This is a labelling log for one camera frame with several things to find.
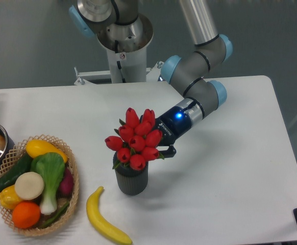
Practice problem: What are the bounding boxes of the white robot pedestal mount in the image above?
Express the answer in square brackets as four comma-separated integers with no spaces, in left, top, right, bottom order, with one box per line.
[74,45,164,85]

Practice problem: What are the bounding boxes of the yellow squash toy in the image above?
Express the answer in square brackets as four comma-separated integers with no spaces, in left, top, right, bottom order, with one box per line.
[26,139,68,163]

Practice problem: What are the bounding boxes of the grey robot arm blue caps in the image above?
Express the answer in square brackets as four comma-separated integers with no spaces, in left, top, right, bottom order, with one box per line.
[69,1,233,158]

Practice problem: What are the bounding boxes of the green bean pod toy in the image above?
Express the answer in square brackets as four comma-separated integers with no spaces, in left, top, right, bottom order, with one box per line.
[39,203,69,229]

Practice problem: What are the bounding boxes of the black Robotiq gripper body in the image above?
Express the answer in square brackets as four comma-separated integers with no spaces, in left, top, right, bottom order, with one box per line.
[152,106,192,146]

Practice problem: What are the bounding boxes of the woven wicker basket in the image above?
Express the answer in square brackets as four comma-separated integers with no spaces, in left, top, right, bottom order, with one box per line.
[0,134,79,236]

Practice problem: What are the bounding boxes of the orange toy fruit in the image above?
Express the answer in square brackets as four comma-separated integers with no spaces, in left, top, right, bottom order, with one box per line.
[12,201,41,229]

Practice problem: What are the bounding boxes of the purple sweet potato toy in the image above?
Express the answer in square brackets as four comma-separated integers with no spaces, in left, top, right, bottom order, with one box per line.
[58,168,74,197]

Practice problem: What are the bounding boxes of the green cucumber toy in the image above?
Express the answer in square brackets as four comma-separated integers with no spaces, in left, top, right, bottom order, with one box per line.
[0,153,33,192]

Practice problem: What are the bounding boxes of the red tulip bouquet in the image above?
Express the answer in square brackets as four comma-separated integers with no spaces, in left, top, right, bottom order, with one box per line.
[105,108,164,171]

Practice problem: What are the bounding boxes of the dark grey ribbed vase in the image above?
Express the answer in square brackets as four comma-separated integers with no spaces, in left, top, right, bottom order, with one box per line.
[115,163,149,195]

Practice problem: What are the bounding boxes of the green bok choy toy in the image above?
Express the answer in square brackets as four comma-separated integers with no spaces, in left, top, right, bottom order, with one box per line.
[31,152,65,215]

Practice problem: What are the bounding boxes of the yellow toy banana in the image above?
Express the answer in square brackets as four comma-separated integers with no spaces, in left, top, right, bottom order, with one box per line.
[86,186,133,244]

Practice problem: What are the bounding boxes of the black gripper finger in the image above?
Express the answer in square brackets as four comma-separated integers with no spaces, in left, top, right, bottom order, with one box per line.
[157,145,177,158]

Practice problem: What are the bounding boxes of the yellow bell pepper toy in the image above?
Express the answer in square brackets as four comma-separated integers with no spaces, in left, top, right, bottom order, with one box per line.
[0,185,23,210]

